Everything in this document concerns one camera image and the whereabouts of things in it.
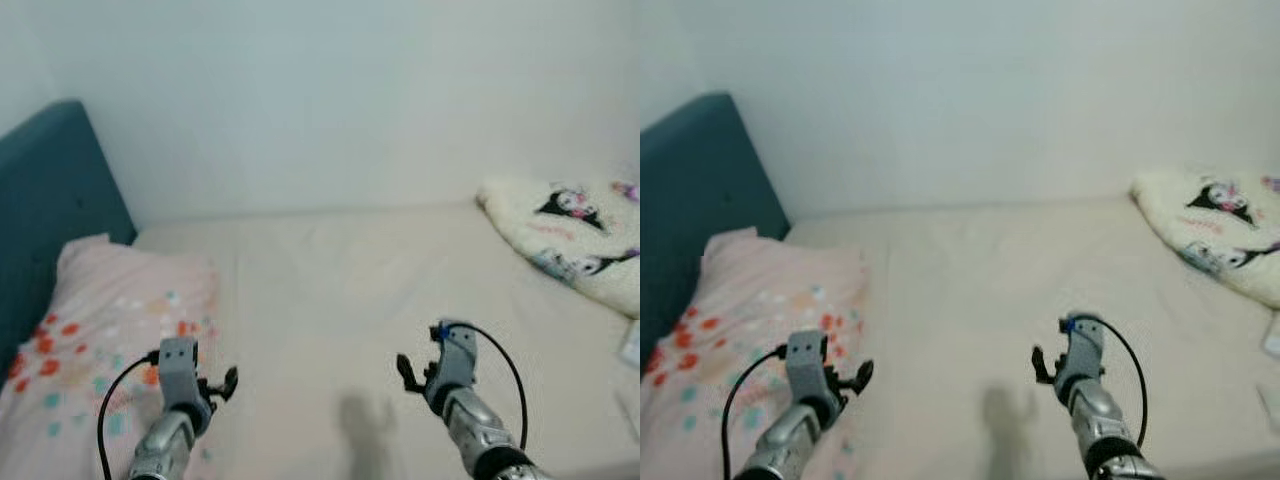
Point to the cream cartoon print quilt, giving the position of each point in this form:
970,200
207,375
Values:
1220,240
570,240

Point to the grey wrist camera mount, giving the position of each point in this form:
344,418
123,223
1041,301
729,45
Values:
457,362
178,370
1083,350
808,362

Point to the cream sheeted bed mattress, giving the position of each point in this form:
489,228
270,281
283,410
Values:
980,290
350,290

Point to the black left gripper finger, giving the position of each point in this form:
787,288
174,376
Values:
865,373
232,380

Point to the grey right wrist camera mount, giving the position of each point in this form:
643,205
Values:
457,362
1083,350

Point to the pink patterned pillow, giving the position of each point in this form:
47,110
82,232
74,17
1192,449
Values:
740,290
90,300

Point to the teal bed frame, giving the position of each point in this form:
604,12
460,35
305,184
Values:
700,180
50,190

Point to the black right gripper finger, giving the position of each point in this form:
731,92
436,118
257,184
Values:
1040,364
407,374

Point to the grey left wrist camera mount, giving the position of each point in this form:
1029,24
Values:
178,370
808,362

